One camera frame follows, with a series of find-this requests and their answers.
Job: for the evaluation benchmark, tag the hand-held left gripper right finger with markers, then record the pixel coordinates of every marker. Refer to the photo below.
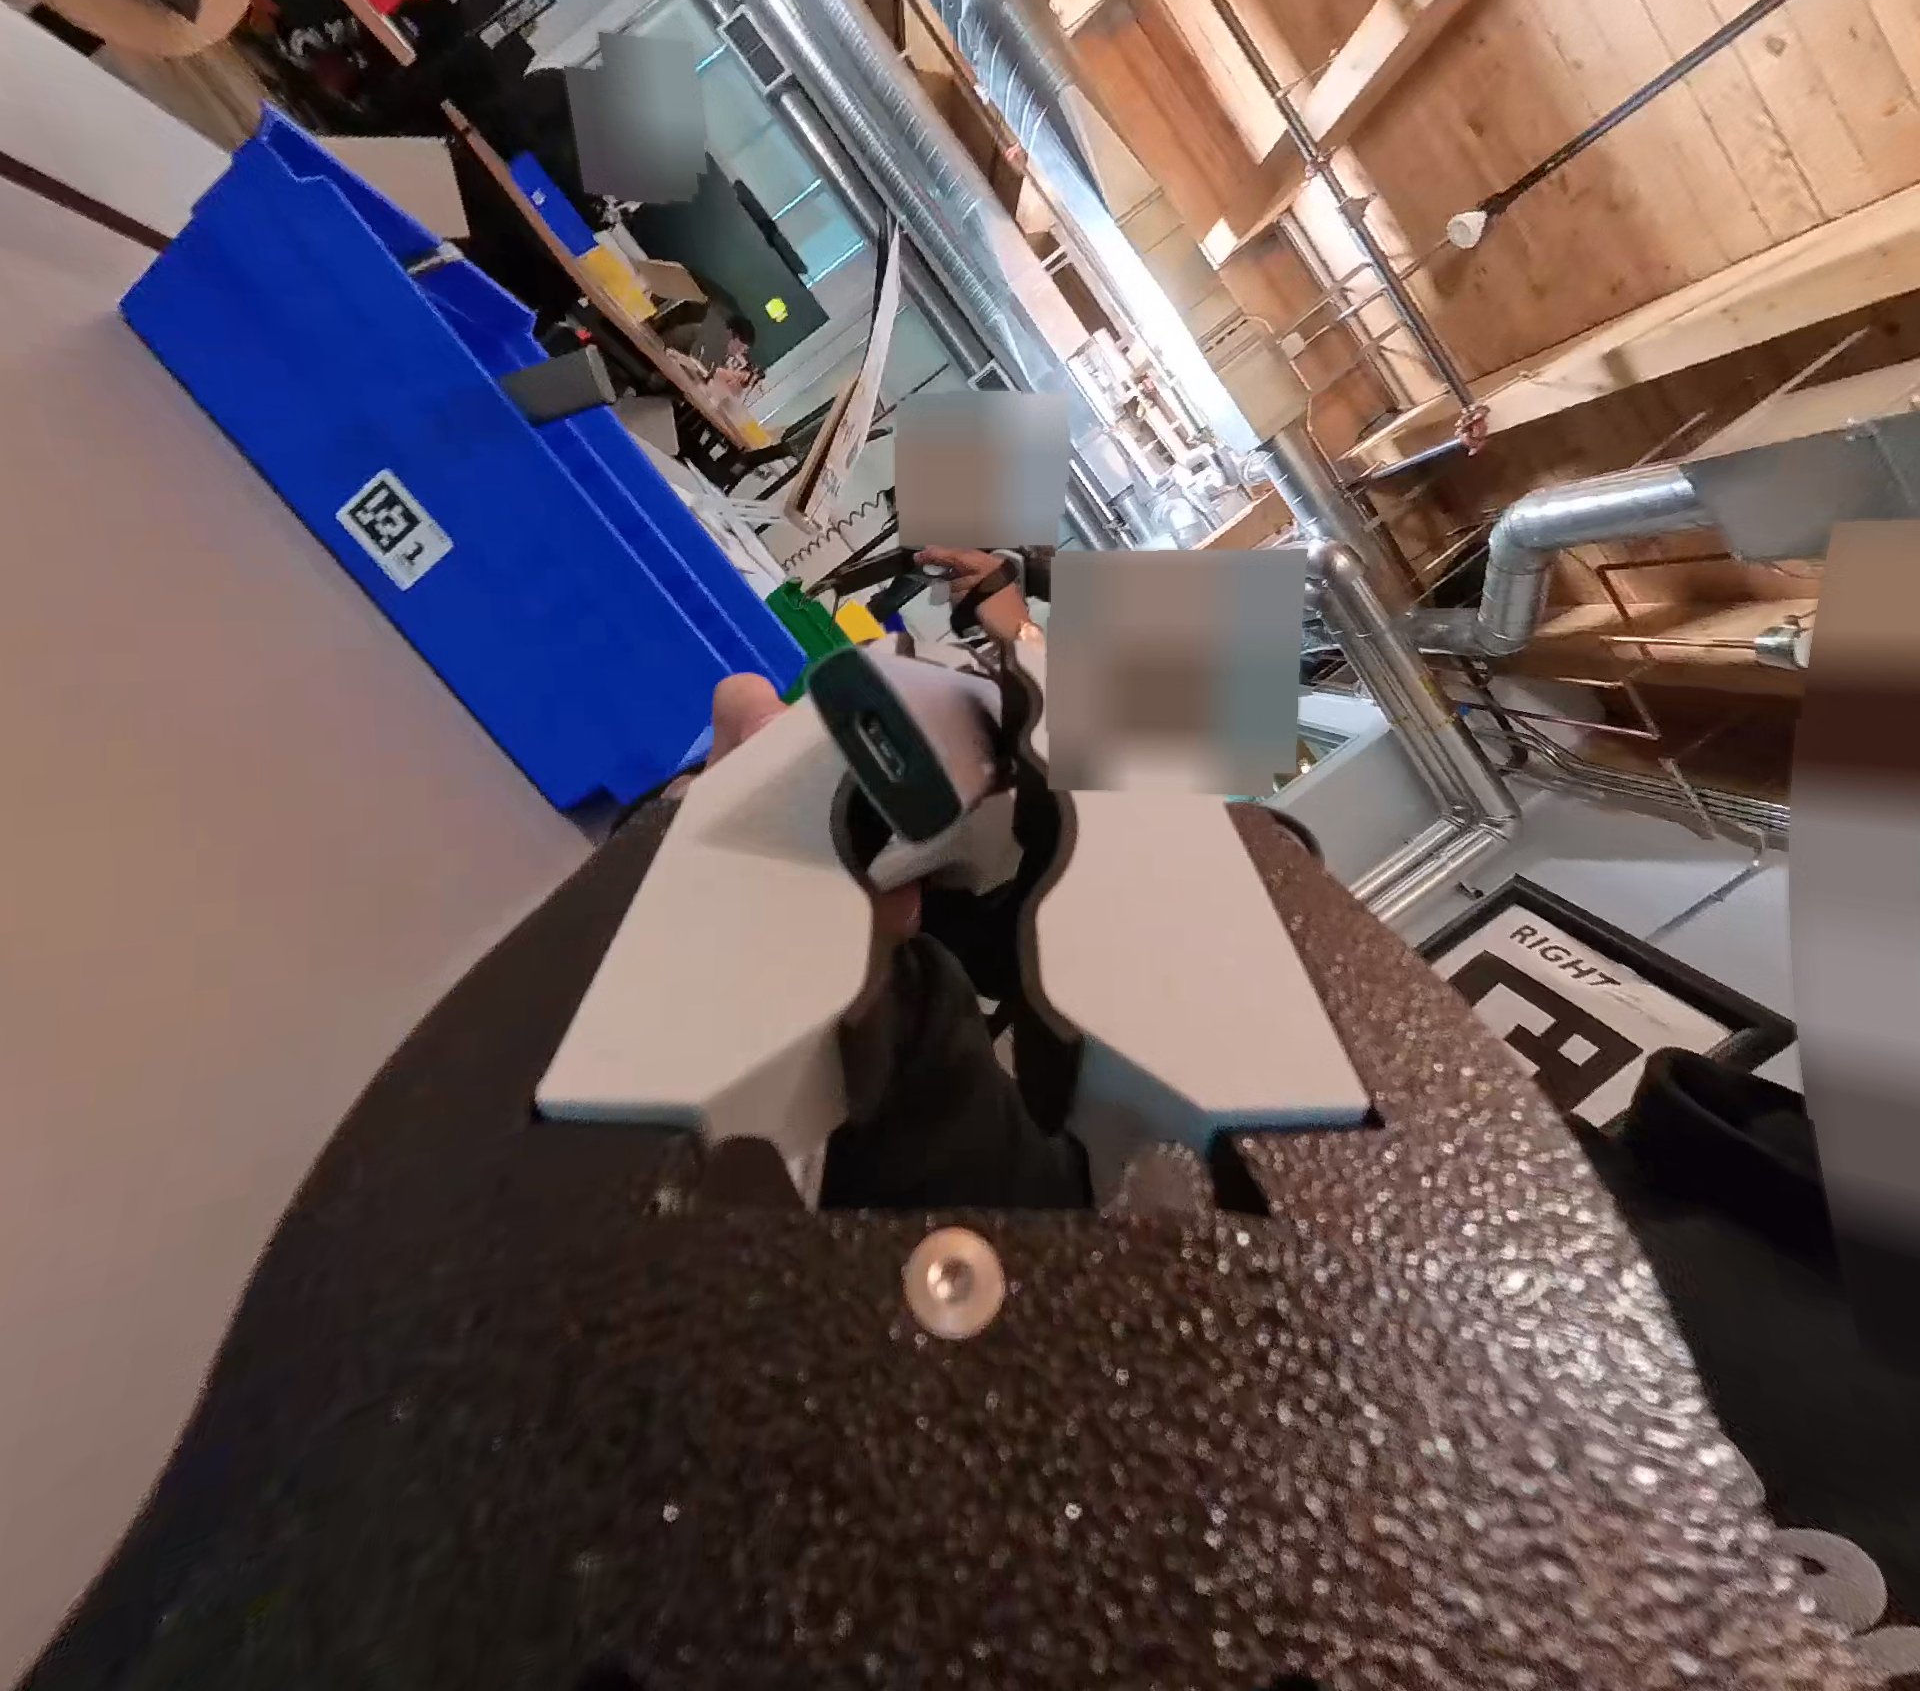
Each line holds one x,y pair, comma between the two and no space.
1184,971

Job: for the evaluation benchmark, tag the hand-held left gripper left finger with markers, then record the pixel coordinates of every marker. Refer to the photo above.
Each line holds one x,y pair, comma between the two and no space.
705,971

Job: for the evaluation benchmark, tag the dark grey USB adapter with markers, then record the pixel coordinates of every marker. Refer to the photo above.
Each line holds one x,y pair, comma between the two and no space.
885,753

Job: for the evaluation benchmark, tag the green plastic bin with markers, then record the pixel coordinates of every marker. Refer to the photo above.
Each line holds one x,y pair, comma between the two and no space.
802,634

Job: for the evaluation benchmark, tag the blue bin with white label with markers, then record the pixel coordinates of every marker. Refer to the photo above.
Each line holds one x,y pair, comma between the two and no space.
495,612

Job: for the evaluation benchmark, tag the person's right hand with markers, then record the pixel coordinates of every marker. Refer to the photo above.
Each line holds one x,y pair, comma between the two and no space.
742,707

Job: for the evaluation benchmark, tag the yellow plastic bin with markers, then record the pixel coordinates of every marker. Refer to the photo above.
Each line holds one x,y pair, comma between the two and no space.
623,280

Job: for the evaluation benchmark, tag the black monitor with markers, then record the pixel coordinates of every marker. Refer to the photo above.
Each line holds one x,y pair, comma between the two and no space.
750,236

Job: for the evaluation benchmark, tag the blue plastic bin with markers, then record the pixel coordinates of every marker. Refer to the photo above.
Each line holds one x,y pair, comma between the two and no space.
543,206

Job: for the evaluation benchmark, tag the white folded card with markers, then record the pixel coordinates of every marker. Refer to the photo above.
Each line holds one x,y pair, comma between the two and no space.
399,184

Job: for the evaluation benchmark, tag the silver ceiling air duct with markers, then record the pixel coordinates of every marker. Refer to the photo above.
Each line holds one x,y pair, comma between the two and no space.
931,116

